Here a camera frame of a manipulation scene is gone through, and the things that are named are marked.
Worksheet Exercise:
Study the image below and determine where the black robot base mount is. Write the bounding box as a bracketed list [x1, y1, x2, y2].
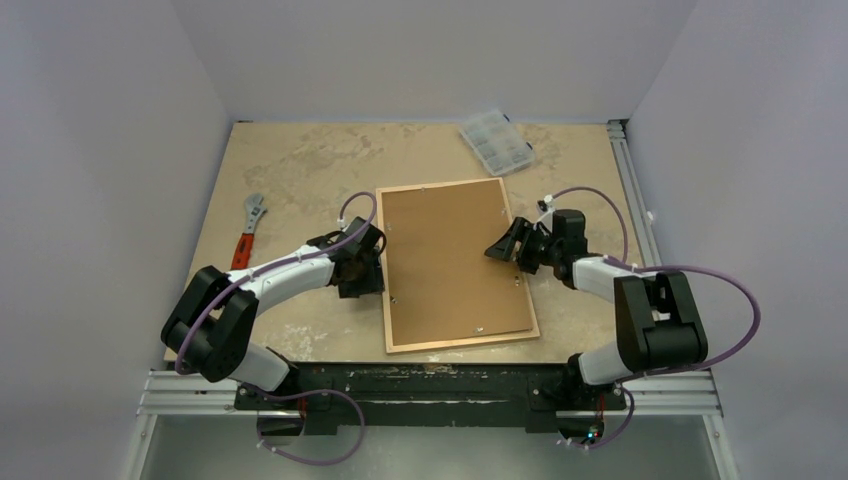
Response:
[235, 362, 627, 435]

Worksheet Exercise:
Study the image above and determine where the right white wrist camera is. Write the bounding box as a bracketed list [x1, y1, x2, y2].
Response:
[535, 195, 555, 232]

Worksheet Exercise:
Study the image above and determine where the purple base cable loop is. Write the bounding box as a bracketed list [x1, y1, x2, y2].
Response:
[248, 389, 367, 467]

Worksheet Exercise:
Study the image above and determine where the brown hardboard backing board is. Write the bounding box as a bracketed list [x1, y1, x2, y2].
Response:
[382, 180, 535, 347]

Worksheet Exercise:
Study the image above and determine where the clear plastic organizer box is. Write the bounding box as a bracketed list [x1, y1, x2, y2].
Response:
[459, 110, 536, 177]

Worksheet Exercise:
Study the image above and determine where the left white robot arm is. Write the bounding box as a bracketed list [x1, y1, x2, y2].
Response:
[161, 217, 386, 409]

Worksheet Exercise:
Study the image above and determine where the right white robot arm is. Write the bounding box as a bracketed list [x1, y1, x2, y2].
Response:
[484, 209, 708, 407]

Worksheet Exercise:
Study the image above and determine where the light wooden picture frame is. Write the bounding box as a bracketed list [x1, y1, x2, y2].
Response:
[374, 176, 541, 355]

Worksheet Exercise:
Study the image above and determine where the red handled adjustable wrench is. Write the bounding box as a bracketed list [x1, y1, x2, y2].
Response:
[230, 193, 267, 271]

